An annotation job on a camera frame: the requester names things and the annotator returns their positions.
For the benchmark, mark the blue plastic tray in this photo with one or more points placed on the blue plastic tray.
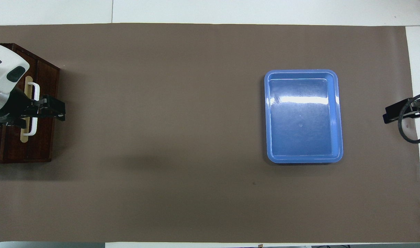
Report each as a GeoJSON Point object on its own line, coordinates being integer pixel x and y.
{"type": "Point", "coordinates": [303, 117]}

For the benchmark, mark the dark brown wooden cabinet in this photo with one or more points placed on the dark brown wooden cabinet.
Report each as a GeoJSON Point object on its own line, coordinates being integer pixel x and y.
{"type": "Point", "coordinates": [41, 144]}

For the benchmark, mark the brown table mat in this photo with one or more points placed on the brown table mat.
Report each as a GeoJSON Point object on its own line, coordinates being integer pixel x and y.
{"type": "Point", "coordinates": [196, 137]}

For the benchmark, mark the dark wooden drawer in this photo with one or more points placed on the dark wooden drawer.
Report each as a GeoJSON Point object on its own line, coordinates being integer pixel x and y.
{"type": "Point", "coordinates": [44, 137]}

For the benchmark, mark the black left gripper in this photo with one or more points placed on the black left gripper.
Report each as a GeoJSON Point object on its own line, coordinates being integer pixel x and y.
{"type": "Point", "coordinates": [13, 108]}

